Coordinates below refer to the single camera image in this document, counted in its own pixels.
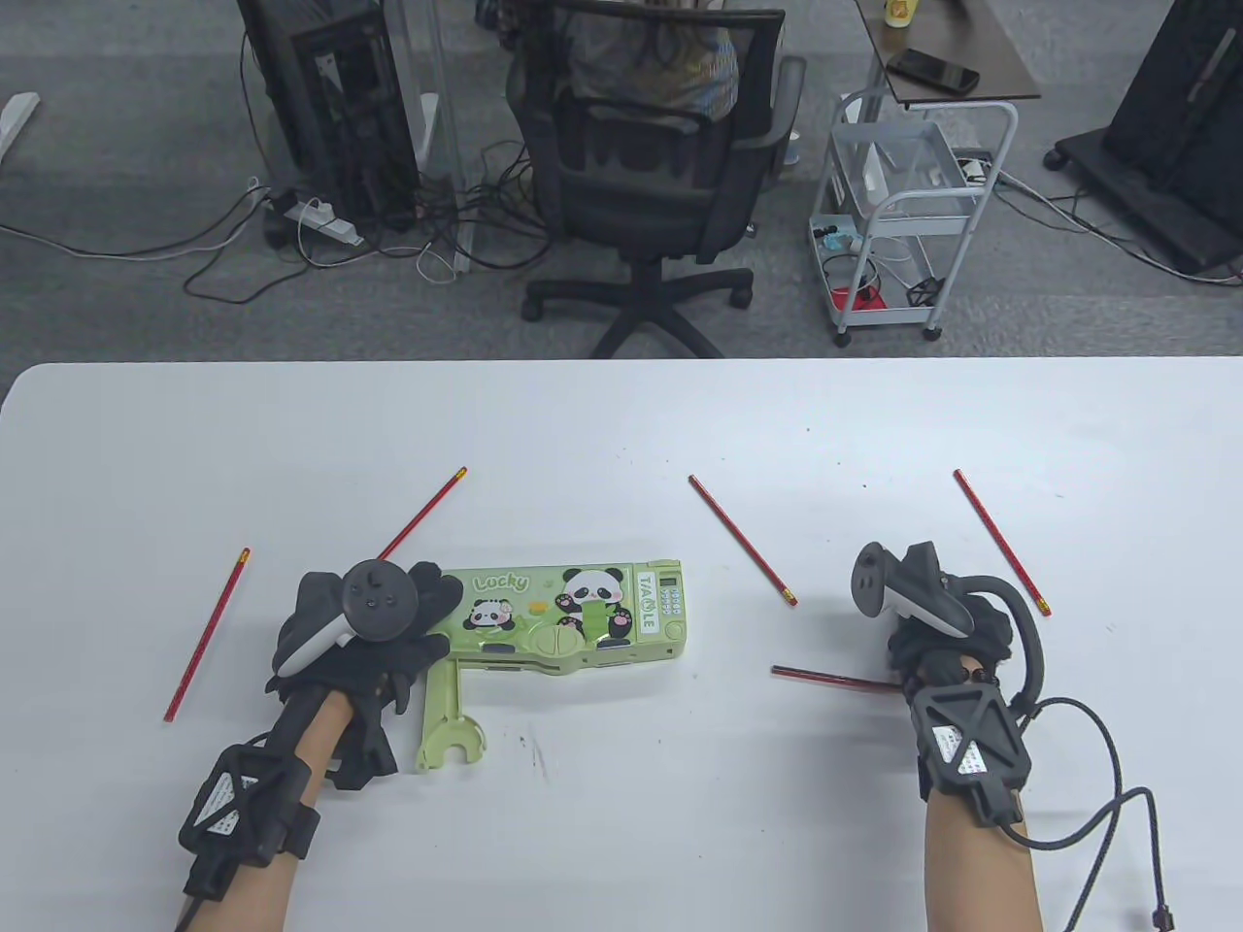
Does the person's right hand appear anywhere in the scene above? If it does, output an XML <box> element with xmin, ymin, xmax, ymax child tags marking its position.
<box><xmin>886</xmin><ymin>592</ymin><xmax>1017</xmax><ymax>700</ymax></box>

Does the person's left hand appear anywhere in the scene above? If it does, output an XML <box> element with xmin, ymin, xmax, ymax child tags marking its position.
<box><xmin>265</xmin><ymin>560</ymin><xmax>466</xmax><ymax>793</ymax></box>

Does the grey white hand controller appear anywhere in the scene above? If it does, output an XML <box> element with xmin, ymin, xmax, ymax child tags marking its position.
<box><xmin>275</xmin><ymin>560</ymin><xmax>421</xmax><ymax>678</ymax></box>
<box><xmin>850</xmin><ymin>541</ymin><xmax>1047</xmax><ymax>721</ymax></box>

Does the red wooden pencil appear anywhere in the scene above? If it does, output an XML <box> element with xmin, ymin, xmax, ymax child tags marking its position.
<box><xmin>379</xmin><ymin>467</ymin><xmax>468</xmax><ymax>562</ymax></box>
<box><xmin>163</xmin><ymin>548</ymin><xmax>252</xmax><ymax>724</ymax></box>
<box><xmin>770</xmin><ymin>665</ymin><xmax>906</xmax><ymax>693</ymax></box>
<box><xmin>689</xmin><ymin>475</ymin><xmax>798</xmax><ymax>607</ymax></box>
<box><xmin>953</xmin><ymin>469</ymin><xmax>1053</xmax><ymax>618</ymax></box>

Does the green multifunction pencil case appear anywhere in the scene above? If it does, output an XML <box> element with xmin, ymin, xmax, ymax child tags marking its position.
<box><xmin>416</xmin><ymin>558</ymin><xmax>692</xmax><ymax>775</ymax></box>

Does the white power strip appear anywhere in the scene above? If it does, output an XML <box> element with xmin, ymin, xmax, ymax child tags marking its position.
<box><xmin>285</xmin><ymin>197</ymin><xmax>365</xmax><ymax>247</ymax></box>

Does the white utility cart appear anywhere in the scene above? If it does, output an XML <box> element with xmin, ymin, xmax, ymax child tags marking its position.
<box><xmin>808</xmin><ymin>92</ymin><xmax>1021</xmax><ymax>349</ymax></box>

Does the black mesh office chair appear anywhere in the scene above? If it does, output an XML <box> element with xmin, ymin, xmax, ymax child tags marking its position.
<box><xmin>505</xmin><ymin>0</ymin><xmax>809</xmax><ymax>358</ymax></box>

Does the black computer tower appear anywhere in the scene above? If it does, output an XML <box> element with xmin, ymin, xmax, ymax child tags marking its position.
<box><xmin>236</xmin><ymin>0</ymin><xmax>423</xmax><ymax>234</ymax></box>

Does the black smartphone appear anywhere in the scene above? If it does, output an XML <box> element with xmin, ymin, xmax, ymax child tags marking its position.
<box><xmin>886</xmin><ymin>47</ymin><xmax>980</xmax><ymax>95</ymax></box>

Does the black wheeled stand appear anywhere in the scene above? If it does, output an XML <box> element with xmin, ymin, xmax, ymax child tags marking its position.
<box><xmin>1044</xmin><ymin>0</ymin><xmax>1243</xmax><ymax>278</ymax></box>

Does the brown side table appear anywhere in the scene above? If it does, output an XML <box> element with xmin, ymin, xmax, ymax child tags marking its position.
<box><xmin>859</xmin><ymin>0</ymin><xmax>1042</xmax><ymax>110</ymax></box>

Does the white flat bar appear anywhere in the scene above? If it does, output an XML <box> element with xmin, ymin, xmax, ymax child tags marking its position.
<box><xmin>0</xmin><ymin>91</ymin><xmax>42</xmax><ymax>161</ymax></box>

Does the black right wrist camera module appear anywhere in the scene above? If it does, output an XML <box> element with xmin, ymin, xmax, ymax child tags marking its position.
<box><xmin>908</xmin><ymin>682</ymin><xmax>1033</xmax><ymax>828</ymax></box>

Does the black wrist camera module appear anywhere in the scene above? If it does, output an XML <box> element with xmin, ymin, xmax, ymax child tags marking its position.
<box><xmin>178</xmin><ymin>746</ymin><xmax>322</xmax><ymax>900</ymax></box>
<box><xmin>908</xmin><ymin>682</ymin><xmax>1033</xmax><ymax>828</ymax></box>

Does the black left wrist camera module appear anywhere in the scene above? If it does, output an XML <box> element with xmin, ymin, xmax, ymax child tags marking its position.
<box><xmin>178</xmin><ymin>746</ymin><xmax>322</xmax><ymax>900</ymax></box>

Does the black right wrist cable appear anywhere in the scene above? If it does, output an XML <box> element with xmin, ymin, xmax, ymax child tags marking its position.
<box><xmin>1005</xmin><ymin>694</ymin><xmax>1174</xmax><ymax>932</ymax></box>

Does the tangle of black floor cables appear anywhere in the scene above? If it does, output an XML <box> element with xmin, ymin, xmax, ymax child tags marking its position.
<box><xmin>183</xmin><ymin>126</ymin><xmax>574</xmax><ymax>304</ymax></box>

